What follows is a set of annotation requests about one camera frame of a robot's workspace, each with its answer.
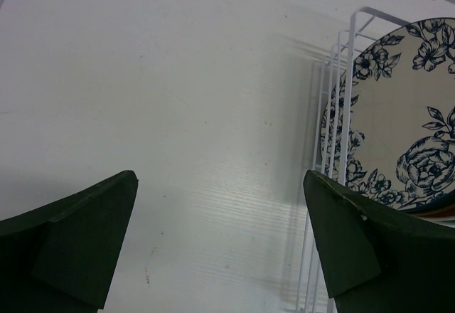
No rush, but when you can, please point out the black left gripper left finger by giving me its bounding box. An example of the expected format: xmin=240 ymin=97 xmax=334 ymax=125
xmin=1 ymin=170 xmax=138 ymax=312

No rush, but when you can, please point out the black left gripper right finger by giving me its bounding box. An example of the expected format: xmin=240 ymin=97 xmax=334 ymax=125
xmin=303 ymin=171 xmax=454 ymax=312

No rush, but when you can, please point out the dark teal glazed plate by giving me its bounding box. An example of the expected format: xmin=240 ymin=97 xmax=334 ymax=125
xmin=413 ymin=203 xmax=454 ymax=222

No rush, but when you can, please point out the blue floral white plate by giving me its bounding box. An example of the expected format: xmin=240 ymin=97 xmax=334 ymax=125
xmin=318 ymin=16 xmax=455 ymax=214

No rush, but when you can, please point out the white wire dish rack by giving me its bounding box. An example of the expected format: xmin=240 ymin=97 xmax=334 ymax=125
xmin=294 ymin=6 xmax=455 ymax=313

